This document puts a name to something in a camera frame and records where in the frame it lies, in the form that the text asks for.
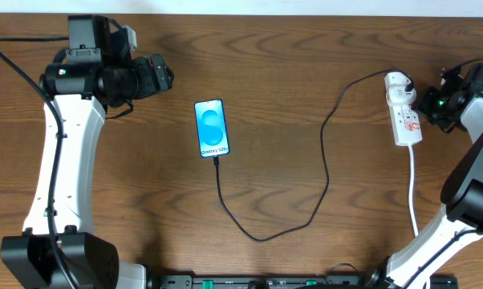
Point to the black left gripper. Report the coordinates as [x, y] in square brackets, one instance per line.
[156, 75]

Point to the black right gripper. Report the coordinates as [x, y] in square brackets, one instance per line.
[428, 106]

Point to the blue Galaxy smartphone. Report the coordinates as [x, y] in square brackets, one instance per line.
[212, 133]

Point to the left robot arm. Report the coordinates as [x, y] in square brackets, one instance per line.
[96, 71]

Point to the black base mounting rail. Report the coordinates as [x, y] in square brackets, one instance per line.
[343, 280]

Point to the white power strip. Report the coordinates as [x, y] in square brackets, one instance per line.
[400, 96]

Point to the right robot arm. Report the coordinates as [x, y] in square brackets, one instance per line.
[459, 220]

